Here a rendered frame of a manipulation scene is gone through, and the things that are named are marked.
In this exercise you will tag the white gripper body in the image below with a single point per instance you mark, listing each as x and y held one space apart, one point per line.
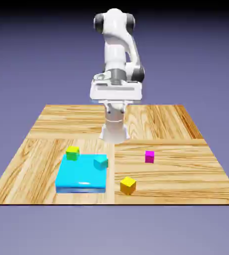
116 93

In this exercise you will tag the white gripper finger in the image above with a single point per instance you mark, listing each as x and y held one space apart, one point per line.
123 108
108 108

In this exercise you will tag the small teal cube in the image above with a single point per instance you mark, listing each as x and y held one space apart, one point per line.
100 163

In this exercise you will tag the large cyan box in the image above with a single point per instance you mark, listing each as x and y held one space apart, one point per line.
78 175

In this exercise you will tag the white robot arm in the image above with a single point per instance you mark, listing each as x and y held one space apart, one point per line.
115 39

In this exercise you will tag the small magenta cube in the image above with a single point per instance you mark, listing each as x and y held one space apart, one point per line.
149 157

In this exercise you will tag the small lime green cube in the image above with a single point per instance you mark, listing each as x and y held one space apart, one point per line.
72 153

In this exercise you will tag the small yellow cube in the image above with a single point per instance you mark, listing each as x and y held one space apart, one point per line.
127 185

